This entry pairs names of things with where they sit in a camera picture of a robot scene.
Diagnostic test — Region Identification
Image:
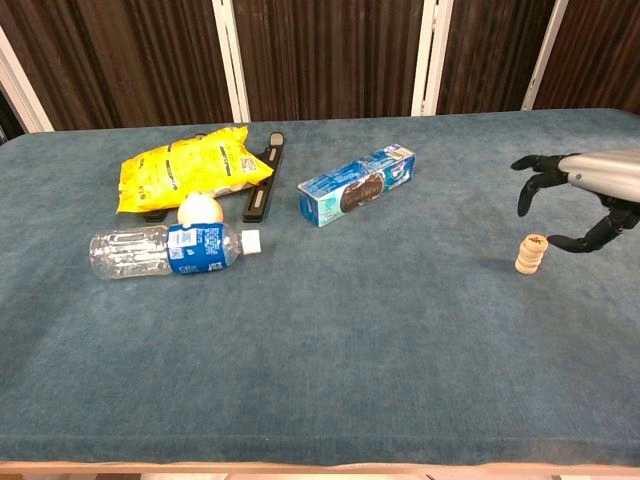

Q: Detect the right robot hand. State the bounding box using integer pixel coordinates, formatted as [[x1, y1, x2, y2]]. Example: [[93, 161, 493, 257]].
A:
[[510, 147, 640, 254]]

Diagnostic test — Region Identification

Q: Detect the blue cookie box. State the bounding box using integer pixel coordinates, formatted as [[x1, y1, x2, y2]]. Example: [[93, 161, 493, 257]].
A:
[[297, 143, 417, 228]]

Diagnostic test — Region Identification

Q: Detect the blue table cloth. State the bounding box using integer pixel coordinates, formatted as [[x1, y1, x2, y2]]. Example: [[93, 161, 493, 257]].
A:
[[0, 107, 640, 467]]

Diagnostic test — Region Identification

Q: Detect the cream orange ball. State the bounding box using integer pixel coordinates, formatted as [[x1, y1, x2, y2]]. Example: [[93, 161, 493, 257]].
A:
[[176, 192, 224, 226]]

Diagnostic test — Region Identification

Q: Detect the yellow snack bag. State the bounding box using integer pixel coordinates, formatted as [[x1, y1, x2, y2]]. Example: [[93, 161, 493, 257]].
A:
[[115, 124, 275, 215]]

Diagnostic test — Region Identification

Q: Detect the clear plastic water bottle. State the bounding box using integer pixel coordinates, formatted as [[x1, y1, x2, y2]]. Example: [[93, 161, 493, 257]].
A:
[[88, 221, 263, 280]]

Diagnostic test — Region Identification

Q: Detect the white partition frame post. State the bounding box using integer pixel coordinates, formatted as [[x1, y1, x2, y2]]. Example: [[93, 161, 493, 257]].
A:
[[410, 0, 454, 117], [521, 0, 571, 111], [211, 0, 251, 124], [0, 24, 55, 134]]

